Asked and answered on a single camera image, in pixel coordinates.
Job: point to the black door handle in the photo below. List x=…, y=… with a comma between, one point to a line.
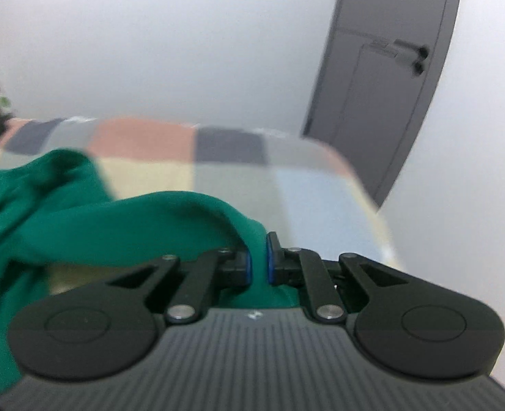
x=412, y=55

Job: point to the grey door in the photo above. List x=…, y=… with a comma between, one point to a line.
x=367, y=106

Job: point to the patchwork bed cover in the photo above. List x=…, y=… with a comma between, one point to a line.
x=299, y=188

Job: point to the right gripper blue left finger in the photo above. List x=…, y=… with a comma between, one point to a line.
x=102, y=328

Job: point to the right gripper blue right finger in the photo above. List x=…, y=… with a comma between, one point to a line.
x=407, y=325

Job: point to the green hooded sweatshirt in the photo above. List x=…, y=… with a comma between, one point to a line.
x=56, y=210

